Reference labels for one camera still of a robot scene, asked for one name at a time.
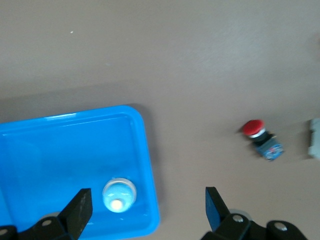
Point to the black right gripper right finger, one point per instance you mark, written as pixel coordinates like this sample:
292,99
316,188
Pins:
217,215

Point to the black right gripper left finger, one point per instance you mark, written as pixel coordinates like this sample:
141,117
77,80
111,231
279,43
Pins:
80,212

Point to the clear glass dome paperweight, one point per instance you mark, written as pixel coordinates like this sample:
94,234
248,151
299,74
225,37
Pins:
117,197

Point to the blue plastic tray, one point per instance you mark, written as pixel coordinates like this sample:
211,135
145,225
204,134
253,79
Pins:
62,155

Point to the red mushroom push button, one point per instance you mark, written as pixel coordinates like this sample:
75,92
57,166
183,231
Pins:
253,127

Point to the brown table cover mat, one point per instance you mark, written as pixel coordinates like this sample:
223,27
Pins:
175,50

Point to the white circuit breaker red switch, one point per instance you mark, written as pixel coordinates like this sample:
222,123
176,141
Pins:
314,140

